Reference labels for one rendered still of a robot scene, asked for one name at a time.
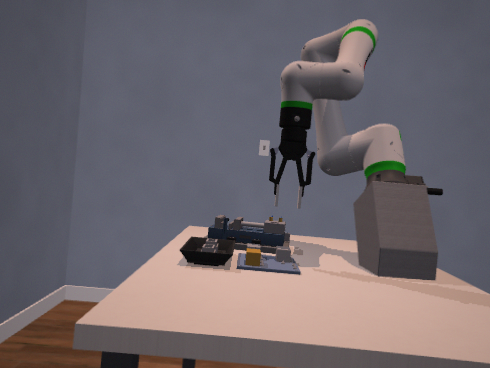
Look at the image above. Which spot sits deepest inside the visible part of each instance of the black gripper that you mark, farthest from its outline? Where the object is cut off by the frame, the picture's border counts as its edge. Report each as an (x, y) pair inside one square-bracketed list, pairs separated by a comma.
[(292, 147)]

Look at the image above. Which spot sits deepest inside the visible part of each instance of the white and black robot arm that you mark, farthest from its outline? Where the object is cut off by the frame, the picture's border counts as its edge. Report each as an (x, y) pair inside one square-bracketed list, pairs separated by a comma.
[(379, 148)]

